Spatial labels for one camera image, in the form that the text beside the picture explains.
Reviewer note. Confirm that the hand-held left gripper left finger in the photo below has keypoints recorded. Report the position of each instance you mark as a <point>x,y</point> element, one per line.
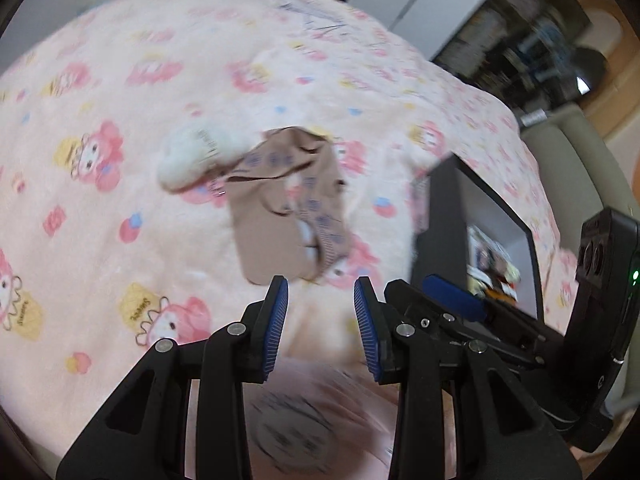
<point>275,325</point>

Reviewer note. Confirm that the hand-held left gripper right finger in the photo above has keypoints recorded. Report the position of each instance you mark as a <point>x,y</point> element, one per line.
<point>365,325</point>

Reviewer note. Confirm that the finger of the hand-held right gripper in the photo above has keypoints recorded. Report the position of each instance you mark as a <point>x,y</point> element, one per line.
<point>452,297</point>
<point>415,307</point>

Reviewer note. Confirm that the black cardboard box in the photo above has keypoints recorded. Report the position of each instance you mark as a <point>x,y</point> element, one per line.
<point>445,220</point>

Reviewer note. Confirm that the brown patterned cloth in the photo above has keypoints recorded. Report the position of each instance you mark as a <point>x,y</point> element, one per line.
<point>265,240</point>

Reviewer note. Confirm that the printed figure picture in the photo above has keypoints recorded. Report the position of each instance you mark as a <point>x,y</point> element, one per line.
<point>300,425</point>

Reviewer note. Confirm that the pink printed blanket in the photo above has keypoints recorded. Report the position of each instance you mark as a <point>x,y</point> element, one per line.
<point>150,235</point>

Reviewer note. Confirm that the beige sofa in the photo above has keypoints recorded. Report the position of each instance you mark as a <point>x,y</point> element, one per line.
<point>565,160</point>

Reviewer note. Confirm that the black round object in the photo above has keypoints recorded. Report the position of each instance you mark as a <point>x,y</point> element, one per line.
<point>590,67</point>

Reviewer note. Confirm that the cluttered dark shelf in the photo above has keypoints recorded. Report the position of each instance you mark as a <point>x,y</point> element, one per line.
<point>520,45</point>

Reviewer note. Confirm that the white wardrobe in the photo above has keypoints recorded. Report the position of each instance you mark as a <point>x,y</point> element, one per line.
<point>410,0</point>

